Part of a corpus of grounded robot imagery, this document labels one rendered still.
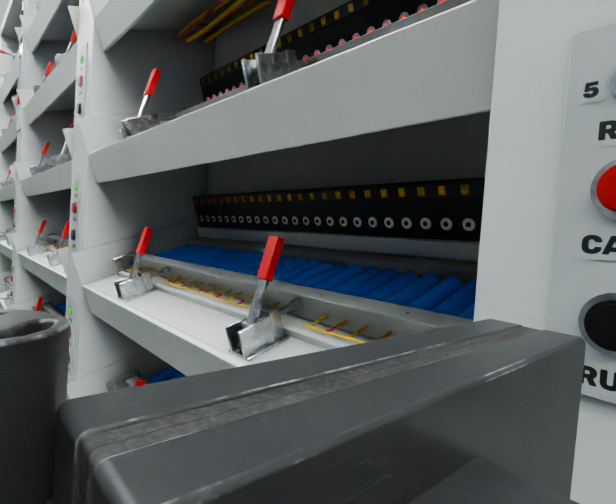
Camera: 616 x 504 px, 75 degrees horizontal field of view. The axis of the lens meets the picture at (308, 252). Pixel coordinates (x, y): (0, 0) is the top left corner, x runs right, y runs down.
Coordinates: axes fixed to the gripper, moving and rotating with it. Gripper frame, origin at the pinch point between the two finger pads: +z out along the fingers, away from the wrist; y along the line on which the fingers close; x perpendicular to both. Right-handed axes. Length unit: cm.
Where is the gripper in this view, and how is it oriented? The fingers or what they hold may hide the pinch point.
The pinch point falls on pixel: (414, 483)
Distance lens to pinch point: 5.5
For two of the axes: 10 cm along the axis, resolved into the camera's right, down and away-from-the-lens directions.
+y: 6.7, 0.8, -7.4
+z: 7.4, 0.3, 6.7
